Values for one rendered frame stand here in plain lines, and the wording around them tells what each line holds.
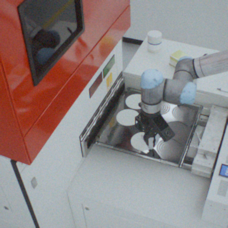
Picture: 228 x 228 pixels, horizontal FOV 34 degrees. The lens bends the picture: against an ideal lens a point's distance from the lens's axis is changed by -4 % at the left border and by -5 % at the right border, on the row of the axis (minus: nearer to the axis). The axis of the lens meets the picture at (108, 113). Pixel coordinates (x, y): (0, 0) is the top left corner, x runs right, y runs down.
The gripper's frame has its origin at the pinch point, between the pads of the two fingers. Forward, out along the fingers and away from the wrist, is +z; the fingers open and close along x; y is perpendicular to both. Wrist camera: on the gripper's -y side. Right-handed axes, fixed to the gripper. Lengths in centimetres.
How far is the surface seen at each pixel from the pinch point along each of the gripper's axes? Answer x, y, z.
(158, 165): -0.7, -2.9, 9.3
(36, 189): 49, 3, -12
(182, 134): -15.2, -1.5, 1.4
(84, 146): 20.9, 17.5, -0.3
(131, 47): -124, 167, 91
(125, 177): 13.2, 0.9, 9.3
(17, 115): 50, -3, -51
